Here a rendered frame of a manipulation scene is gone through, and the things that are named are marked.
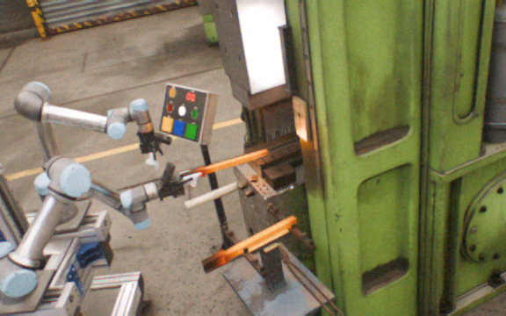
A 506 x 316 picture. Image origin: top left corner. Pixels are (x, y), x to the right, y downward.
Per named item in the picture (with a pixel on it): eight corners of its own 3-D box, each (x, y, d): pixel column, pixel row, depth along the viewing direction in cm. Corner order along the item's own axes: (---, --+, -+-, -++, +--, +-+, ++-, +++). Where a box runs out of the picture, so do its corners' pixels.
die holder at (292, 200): (278, 272, 235) (264, 198, 212) (245, 230, 266) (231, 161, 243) (372, 228, 251) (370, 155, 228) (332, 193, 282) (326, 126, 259)
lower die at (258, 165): (262, 178, 226) (259, 163, 221) (245, 161, 242) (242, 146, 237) (338, 148, 238) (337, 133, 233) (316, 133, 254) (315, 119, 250)
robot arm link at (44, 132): (44, 193, 242) (10, 92, 215) (51, 177, 255) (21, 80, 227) (68, 191, 243) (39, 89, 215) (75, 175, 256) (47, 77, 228)
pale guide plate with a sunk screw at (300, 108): (307, 142, 194) (302, 104, 186) (296, 133, 202) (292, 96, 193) (311, 140, 195) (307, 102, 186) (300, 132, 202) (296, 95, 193)
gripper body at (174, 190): (182, 186, 222) (156, 195, 218) (177, 170, 218) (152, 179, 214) (186, 194, 216) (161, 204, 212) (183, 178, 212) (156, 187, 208)
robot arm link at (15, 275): (14, 285, 192) (83, 162, 197) (28, 304, 182) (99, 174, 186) (-16, 280, 183) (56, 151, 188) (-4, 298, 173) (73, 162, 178)
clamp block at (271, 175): (274, 190, 216) (271, 179, 213) (265, 182, 223) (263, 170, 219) (297, 181, 219) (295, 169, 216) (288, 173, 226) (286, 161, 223)
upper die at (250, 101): (250, 111, 207) (247, 90, 203) (232, 96, 224) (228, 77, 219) (333, 82, 220) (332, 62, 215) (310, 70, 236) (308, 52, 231)
